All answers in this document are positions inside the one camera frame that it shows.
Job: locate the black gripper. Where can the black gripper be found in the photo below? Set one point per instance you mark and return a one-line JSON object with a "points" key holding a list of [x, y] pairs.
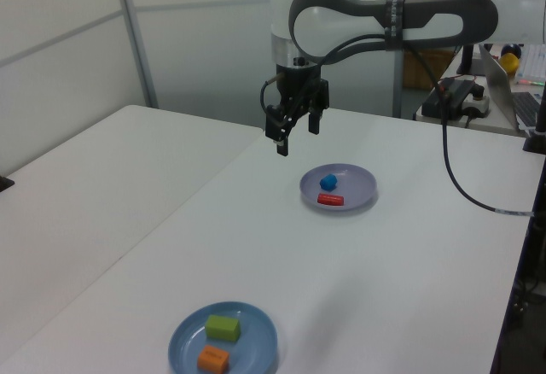
{"points": [[300, 90]]}

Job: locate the blue plastic plate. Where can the blue plastic plate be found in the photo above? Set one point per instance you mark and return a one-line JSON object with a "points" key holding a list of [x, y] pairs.
{"points": [[256, 348]]}

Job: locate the grey partition post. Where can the grey partition post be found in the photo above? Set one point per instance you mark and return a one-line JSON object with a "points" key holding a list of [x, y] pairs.
{"points": [[136, 36], [397, 88]]}

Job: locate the white desk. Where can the white desk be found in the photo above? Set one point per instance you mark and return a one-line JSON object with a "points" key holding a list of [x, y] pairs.
{"points": [[490, 125]]}

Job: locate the cardboard box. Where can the cardboard box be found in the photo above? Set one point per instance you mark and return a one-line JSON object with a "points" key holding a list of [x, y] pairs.
{"points": [[418, 73]]}

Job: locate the dark blue ball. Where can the dark blue ball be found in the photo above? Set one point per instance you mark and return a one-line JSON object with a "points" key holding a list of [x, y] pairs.
{"points": [[512, 48]]}

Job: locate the red block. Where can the red block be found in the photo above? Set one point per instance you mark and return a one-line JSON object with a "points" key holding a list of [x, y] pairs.
{"points": [[331, 200]]}

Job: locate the black power brick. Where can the black power brick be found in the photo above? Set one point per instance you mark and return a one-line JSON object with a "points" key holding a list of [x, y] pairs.
{"points": [[458, 92]]}

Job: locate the grey stop button box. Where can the grey stop button box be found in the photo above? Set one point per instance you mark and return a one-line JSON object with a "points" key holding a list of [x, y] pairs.
{"points": [[478, 107]]}

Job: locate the black clamp pole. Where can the black clamp pole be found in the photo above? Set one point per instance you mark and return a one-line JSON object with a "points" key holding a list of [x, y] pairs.
{"points": [[535, 143]]}

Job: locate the lilac plastic plate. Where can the lilac plastic plate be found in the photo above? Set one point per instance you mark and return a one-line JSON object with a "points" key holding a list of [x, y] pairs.
{"points": [[358, 186]]}

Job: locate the green block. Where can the green block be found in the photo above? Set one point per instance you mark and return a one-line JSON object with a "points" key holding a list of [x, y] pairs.
{"points": [[222, 328]]}

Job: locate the white keyboard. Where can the white keyboard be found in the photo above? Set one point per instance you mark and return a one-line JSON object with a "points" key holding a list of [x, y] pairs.
{"points": [[533, 64]]}

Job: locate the silver laptop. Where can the silver laptop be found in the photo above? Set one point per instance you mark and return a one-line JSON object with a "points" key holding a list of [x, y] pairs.
{"points": [[497, 88]]}

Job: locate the black monitor stand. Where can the black monitor stand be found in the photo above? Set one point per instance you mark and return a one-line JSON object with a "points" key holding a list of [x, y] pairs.
{"points": [[468, 60]]}

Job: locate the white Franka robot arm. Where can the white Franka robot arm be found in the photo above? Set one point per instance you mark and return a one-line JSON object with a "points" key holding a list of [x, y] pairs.
{"points": [[341, 11]]}

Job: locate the black frame post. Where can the black frame post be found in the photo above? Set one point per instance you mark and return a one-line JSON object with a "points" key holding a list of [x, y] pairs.
{"points": [[529, 271]]}

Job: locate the blue block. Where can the blue block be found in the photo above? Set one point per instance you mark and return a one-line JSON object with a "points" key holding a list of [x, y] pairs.
{"points": [[328, 182]]}

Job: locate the orange block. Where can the orange block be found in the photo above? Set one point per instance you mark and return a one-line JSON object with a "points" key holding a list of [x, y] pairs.
{"points": [[213, 358]]}

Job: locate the yellow ball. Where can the yellow ball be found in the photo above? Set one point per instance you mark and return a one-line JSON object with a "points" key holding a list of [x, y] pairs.
{"points": [[509, 66]]}

